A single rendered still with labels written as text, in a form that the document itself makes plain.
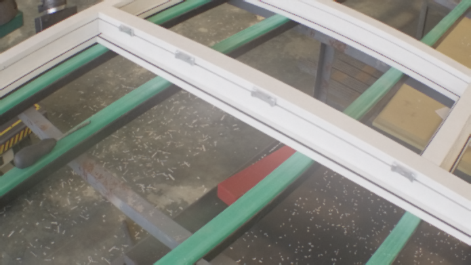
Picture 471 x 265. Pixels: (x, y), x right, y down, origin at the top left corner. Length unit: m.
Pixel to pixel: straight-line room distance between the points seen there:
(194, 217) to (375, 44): 0.58
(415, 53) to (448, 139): 0.35
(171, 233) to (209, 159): 1.41
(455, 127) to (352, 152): 0.24
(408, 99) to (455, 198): 0.79
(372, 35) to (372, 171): 0.47
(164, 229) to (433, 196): 0.45
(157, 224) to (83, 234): 1.12
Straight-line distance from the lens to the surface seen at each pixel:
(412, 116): 1.59
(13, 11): 1.92
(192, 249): 0.82
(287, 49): 3.06
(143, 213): 0.93
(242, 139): 2.40
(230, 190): 1.25
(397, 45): 1.32
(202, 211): 1.26
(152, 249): 1.18
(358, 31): 1.36
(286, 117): 1.01
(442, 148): 0.99
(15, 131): 2.00
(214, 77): 1.09
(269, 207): 0.92
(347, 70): 2.32
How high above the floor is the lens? 1.50
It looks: 37 degrees down
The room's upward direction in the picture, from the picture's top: 6 degrees clockwise
